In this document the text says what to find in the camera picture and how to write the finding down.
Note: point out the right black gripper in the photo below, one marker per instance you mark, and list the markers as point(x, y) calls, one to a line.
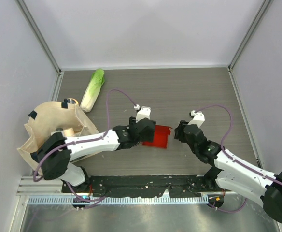
point(179, 132)

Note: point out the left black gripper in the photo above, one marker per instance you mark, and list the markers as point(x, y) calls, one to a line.
point(148, 137)

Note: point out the red paper box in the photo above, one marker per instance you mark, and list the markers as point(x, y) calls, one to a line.
point(161, 137)

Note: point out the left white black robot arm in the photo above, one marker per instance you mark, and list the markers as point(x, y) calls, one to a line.
point(56, 156)

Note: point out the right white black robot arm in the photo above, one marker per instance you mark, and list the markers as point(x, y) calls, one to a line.
point(229, 172)

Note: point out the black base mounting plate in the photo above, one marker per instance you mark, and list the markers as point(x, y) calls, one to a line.
point(146, 186)

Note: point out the napa cabbage toy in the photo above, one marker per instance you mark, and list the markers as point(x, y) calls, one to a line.
point(92, 91)

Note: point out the white bottle in bag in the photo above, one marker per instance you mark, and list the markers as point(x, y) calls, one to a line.
point(69, 132)

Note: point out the orange white item behind bag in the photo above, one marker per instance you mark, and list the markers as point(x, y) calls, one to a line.
point(71, 101)

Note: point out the beige printed tote bag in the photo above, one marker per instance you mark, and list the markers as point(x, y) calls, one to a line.
point(44, 120)

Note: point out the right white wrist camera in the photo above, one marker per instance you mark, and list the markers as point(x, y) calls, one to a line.
point(197, 118)

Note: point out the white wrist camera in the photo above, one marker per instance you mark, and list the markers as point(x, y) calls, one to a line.
point(142, 112)
point(197, 118)

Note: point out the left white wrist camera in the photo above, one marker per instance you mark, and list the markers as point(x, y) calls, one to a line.
point(142, 112)

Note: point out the white slotted cable duct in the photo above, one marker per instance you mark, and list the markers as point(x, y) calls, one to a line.
point(165, 199)

